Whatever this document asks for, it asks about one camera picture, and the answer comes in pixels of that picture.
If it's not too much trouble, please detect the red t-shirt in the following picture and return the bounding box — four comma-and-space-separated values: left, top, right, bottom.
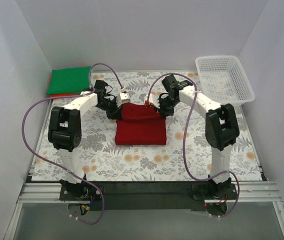
114, 103, 167, 146

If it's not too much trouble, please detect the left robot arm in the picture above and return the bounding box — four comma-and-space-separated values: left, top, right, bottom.
48, 80, 130, 200

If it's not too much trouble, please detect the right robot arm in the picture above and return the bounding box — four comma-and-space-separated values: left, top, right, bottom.
151, 73, 240, 200

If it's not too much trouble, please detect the green folded t-shirt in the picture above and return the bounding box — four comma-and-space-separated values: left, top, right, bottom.
46, 66, 91, 95

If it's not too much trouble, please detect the floral patterned table mat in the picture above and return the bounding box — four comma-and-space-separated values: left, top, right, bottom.
31, 71, 262, 182

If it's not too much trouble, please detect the orange folded t-shirt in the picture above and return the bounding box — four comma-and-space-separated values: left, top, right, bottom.
49, 93, 79, 99

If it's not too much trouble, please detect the white plastic basket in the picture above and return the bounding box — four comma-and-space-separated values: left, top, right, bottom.
195, 55, 255, 107

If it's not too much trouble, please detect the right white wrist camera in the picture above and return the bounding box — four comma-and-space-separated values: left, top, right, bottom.
144, 93, 160, 112

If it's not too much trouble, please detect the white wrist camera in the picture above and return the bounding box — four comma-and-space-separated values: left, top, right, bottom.
144, 93, 160, 112
116, 92, 131, 108

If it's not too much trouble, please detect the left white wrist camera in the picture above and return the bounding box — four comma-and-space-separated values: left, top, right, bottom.
116, 92, 131, 108

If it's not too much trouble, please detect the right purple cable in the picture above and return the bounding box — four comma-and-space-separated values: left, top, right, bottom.
145, 72, 240, 219

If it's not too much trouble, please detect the purple cable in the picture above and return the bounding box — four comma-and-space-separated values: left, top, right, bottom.
145, 72, 240, 219
21, 62, 126, 225

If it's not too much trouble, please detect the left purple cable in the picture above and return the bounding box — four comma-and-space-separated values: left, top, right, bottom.
21, 62, 126, 225

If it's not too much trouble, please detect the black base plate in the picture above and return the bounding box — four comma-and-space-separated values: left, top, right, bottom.
58, 181, 239, 212

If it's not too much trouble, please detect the aluminium rail frame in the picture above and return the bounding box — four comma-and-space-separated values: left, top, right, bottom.
5, 181, 284, 240

